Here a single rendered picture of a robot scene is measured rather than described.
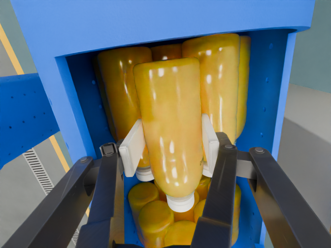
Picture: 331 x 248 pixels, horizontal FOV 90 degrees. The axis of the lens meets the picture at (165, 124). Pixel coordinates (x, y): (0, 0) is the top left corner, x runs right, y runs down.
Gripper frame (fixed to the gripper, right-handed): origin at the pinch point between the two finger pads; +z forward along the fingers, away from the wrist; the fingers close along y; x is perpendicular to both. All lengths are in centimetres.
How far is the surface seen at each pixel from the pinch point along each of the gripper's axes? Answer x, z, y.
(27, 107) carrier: -2, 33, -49
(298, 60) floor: -4, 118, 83
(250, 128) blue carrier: -5.2, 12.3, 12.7
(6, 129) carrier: -6, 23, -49
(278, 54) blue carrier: 6.7, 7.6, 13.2
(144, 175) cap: -8.7, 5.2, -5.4
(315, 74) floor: -14, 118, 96
